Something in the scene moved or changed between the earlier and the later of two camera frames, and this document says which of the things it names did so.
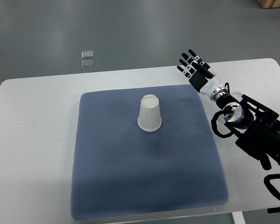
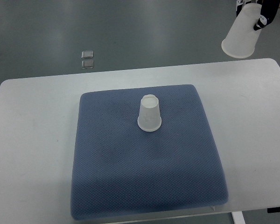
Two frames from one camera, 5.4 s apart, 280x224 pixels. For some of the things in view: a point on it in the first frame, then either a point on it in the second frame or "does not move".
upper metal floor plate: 87,54 does not move
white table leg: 238,218 does not move
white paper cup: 236,94 to 242,39
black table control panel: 278,209 does not move
